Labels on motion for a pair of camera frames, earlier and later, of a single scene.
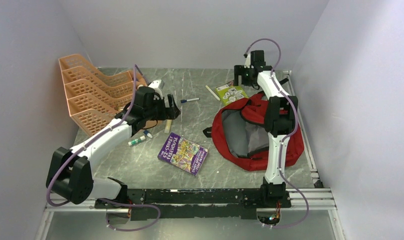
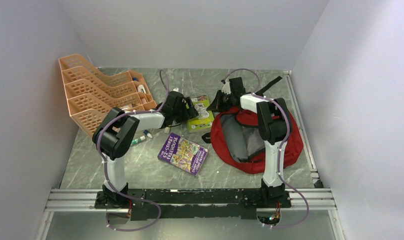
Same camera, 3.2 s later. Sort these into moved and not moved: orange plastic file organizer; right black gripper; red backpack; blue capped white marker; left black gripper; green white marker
Moved: left black gripper; right black gripper
Not moved: blue capped white marker; green white marker; red backpack; orange plastic file organizer
